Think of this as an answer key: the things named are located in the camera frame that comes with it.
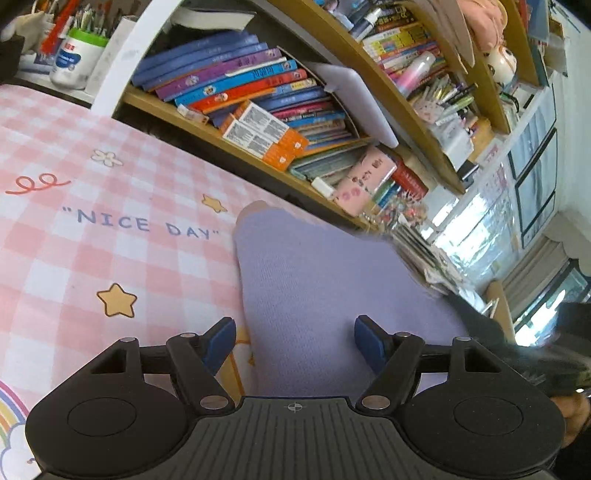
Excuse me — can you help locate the purple pink orange sweater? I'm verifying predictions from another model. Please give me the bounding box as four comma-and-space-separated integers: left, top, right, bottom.
233, 201, 468, 399

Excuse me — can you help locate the black fabric storage bag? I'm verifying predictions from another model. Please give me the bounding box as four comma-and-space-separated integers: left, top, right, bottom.
444, 293, 590, 396

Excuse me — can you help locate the stack of papers and notebooks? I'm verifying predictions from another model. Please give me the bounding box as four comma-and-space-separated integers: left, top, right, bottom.
390, 224, 464, 294

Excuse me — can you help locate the pink checked cartoon desk mat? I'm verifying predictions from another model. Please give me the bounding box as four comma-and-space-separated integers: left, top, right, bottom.
0, 82, 371, 480

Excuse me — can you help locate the red thick dictionary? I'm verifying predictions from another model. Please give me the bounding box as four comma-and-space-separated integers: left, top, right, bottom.
392, 160, 429, 200

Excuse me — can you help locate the pink sticker tumbler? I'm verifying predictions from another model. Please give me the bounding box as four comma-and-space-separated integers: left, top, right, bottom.
334, 147, 397, 217

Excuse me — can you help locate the white charger cube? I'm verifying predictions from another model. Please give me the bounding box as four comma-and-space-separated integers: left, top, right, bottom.
311, 177, 335, 200

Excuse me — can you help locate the white storage box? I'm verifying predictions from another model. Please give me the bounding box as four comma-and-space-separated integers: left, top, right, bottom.
435, 116, 474, 162

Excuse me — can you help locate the wooden white bookshelf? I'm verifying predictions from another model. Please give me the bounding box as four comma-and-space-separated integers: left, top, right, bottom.
91, 0, 551, 232

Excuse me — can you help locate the lower orange toothpaste box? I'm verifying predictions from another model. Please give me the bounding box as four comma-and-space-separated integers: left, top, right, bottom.
219, 115, 296, 172

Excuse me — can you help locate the orange toothpaste box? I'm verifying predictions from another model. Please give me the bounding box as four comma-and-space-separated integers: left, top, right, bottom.
219, 115, 296, 172
233, 100, 308, 157

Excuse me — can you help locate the clear pen holder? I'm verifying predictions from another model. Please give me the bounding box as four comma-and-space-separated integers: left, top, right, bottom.
410, 74, 478, 127

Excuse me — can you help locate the upper orange toothpaste box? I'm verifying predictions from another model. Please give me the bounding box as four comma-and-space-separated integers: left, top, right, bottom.
233, 100, 308, 157

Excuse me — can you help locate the pink gradient bottle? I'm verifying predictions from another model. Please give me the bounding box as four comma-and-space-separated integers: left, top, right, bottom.
396, 51, 437, 98

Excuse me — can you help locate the white green-lid pen jar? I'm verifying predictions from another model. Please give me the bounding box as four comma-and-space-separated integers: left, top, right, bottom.
49, 28, 109, 90

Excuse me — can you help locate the small white spray bottle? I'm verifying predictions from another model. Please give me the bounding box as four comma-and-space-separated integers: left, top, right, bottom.
349, 7, 382, 42

